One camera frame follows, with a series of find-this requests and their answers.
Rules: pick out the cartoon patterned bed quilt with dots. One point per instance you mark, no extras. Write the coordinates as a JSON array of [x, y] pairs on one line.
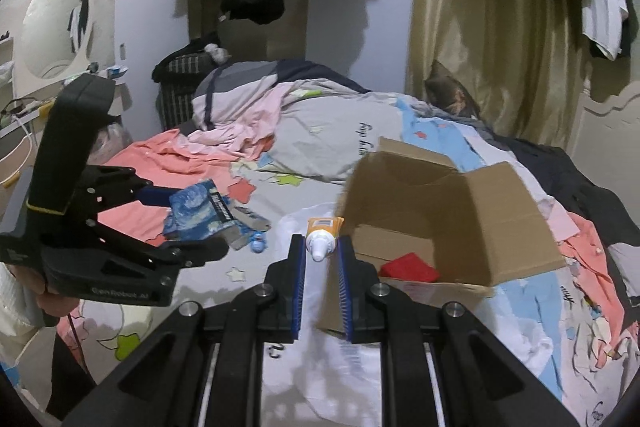
[[567, 326]]

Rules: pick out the brown patterned pillow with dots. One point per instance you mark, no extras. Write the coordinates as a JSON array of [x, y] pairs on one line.
[[447, 93]]

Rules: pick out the black striped laundry basket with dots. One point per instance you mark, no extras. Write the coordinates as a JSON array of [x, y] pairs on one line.
[[178, 76]]

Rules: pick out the white plastic bag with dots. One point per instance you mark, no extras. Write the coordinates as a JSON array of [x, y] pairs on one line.
[[369, 355]]

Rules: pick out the cream bed headboard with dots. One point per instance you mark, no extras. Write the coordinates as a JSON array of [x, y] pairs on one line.
[[604, 144]]

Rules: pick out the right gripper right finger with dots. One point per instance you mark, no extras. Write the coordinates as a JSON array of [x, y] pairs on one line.
[[362, 322]]

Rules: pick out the brown cardboard box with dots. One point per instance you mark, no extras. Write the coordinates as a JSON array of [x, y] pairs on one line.
[[481, 227]]

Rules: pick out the white orange cream tube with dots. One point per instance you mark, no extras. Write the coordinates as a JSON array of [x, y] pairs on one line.
[[322, 236]]

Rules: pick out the small blue toy figure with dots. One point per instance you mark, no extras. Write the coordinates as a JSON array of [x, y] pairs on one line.
[[258, 242]]

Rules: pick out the red item in box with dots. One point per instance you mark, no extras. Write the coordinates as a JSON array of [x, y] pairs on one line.
[[409, 268]]

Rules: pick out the starry night tissue pack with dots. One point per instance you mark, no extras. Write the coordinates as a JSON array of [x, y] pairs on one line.
[[196, 213]]

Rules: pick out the grey pink folded blanket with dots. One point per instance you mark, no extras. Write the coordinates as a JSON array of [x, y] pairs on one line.
[[237, 107]]

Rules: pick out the round wall mirror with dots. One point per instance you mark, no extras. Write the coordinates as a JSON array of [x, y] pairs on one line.
[[52, 43]]

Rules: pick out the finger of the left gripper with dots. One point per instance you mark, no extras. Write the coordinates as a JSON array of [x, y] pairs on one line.
[[155, 196], [191, 254]]

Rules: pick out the gold curtain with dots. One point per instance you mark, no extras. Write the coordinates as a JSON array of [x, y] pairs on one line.
[[522, 60]]

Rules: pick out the left hand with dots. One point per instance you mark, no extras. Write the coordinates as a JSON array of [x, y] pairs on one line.
[[48, 300]]

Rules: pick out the bag of wooden chopsticks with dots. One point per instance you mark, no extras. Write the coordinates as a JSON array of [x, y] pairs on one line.
[[244, 225]]

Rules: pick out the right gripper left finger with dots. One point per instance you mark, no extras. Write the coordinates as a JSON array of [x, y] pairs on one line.
[[282, 317]]

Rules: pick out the white hanging shirt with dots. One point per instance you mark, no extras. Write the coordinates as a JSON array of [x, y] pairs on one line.
[[602, 24]]

